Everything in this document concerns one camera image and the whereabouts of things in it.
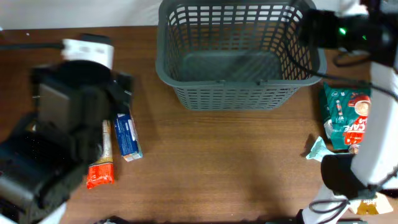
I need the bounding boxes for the mint green snack wrapper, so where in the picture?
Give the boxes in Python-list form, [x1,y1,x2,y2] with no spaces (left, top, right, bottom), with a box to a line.
[305,136,335,162]

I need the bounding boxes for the green Nescafe coffee bag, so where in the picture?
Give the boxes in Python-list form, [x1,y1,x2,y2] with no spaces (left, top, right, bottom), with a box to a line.
[319,83,371,150]

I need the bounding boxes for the beige Pantree snack bag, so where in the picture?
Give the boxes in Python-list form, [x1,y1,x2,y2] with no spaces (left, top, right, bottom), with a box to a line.
[349,193,394,215]

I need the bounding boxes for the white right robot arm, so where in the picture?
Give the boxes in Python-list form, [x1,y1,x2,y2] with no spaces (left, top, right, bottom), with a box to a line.
[297,1,397,223]

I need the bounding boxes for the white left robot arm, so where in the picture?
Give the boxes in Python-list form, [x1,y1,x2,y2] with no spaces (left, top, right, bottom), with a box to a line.
[1,60,133,223]

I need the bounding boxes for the blue rectangular carton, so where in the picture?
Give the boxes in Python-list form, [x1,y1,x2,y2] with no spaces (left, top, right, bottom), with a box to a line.
[114,114,142,162]

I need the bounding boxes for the orange biscuit packet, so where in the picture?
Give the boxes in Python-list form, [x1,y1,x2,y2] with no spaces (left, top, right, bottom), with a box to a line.
[86,120,114,189]

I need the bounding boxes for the grey plastic mesh basket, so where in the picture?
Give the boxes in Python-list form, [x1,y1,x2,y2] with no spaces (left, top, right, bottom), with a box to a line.
[155,0,327,111]

